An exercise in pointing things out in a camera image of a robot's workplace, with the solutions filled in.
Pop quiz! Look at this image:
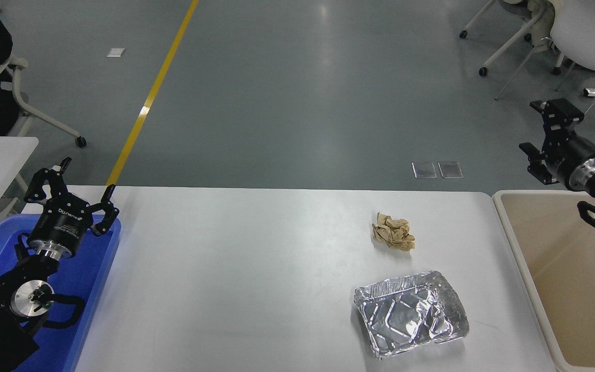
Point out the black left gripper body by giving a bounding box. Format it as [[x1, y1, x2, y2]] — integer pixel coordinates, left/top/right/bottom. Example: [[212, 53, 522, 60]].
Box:
[[28, 195, 94, 256]]

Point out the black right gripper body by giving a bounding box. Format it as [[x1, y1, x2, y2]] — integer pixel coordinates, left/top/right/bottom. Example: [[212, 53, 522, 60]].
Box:
[[548, 133, 595, 188]]

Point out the silver foil tray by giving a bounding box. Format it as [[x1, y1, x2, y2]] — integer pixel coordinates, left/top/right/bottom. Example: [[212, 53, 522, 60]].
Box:
[[354, 271, 469, 360]]

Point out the blue plastic tray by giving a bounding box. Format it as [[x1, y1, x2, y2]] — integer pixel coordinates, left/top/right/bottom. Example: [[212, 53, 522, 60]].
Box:
[[0, 214, 121, 372]]

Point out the white shell chair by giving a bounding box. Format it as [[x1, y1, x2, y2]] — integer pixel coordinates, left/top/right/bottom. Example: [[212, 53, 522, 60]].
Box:
[[494, 0, 595, 153]]

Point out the white-framed caster chair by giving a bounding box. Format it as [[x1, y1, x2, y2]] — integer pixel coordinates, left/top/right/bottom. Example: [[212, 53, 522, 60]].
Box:
[[459, 0, 561, 76]]

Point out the white rolling office chair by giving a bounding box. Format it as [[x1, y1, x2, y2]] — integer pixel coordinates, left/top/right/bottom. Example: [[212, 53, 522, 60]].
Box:
[[0, 54, 87, 149]]

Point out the yellow floor tape line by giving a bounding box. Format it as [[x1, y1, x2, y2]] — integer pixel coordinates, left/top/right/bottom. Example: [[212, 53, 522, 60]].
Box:
[[105, 0, 200, 187]]

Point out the large pale plastic bin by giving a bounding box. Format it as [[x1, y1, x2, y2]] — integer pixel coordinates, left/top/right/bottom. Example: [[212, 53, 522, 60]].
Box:
[[493, 190, 595, 372]]

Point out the crumpled tan paper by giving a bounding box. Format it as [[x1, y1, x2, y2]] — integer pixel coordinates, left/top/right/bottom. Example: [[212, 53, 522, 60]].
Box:
[[371, 212, 416, 252]]

